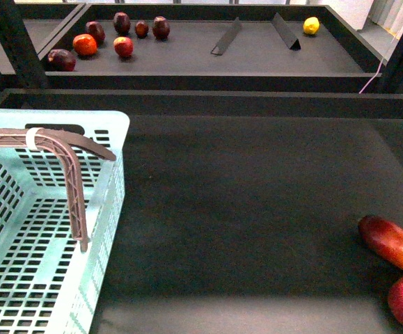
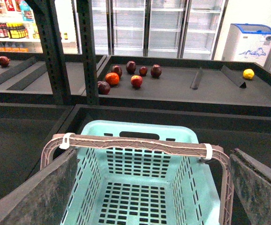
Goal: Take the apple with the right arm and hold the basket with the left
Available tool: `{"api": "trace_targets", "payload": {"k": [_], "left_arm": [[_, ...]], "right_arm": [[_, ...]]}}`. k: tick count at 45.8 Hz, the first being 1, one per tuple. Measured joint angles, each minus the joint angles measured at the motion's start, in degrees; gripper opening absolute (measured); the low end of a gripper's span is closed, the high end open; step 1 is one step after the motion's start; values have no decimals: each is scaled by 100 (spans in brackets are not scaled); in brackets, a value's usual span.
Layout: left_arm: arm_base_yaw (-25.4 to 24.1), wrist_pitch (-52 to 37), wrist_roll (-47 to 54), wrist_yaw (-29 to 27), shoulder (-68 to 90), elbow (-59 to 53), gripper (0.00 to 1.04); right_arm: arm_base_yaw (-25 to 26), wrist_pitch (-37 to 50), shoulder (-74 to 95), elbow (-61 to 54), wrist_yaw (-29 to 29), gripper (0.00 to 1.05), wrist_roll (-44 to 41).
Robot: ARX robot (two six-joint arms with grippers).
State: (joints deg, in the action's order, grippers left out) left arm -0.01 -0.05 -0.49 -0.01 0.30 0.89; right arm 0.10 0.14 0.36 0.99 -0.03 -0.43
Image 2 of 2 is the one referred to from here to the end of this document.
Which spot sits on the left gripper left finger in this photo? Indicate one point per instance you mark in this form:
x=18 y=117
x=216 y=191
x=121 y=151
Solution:
x=42 y=199

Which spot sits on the yellow lemon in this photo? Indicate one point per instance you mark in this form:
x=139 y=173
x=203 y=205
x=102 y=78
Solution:
x=248 y=74

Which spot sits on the brown basket handle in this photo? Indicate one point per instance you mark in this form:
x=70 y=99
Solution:
x=204 y=150

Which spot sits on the black perforated rack post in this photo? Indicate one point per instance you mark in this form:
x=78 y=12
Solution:
x=48 y=28
x=84 y=11

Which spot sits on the glass door display fridge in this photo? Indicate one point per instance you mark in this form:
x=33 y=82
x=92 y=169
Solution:
x=179 y=29

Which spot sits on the small dark red apple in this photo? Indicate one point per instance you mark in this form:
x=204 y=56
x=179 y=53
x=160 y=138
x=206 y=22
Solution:
x=143 y=71

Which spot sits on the dark apple far left shelf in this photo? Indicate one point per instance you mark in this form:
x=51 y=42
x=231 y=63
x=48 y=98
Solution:
x=4 y=61

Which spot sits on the teal plastic shopping basket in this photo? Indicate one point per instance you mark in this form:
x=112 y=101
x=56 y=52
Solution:
x=141 y=187

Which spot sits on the grocery shelf with bottles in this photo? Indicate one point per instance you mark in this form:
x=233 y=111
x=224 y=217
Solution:
x=19 y=31

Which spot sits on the black upper produce tray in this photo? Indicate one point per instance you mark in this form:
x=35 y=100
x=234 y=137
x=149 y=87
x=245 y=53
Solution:
x=208 y=86

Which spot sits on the orange fruit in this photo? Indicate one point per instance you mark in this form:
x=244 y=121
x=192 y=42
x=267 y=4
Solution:
x=112 y=79

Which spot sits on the black triangular divider right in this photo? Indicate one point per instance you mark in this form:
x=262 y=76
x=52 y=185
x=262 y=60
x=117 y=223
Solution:
x=237 y=80

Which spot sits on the white blue chest freezer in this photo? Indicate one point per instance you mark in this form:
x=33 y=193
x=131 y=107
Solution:
x=247 y=43

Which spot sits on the dark red apple back right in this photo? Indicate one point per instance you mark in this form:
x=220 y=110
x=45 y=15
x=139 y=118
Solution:
x=156 y=71

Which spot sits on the black divider strip left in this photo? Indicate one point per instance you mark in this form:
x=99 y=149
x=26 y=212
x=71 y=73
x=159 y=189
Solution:
x=197 y=79

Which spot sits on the black perforated rack post left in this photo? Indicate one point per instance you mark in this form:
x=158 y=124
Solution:
x=48 y=28

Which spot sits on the dark red apple front left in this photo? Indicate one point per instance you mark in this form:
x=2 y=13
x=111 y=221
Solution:
x=103 y=88

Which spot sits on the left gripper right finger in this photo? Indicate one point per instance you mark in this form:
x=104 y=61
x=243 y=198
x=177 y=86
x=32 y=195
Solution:
x=252 y=183

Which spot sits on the dark red apple behind orange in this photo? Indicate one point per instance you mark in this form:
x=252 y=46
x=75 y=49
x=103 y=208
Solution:
x=117 y=69

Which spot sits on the red yellow apple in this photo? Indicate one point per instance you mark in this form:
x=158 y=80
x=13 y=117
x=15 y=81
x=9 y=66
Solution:
x=136 y=81

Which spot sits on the black left upper tray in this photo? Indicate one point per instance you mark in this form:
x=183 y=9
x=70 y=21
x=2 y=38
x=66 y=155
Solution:
x=26 y=79

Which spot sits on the dark red apple back centre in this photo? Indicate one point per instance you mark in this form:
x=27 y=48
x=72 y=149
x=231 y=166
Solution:
x=131 y=67

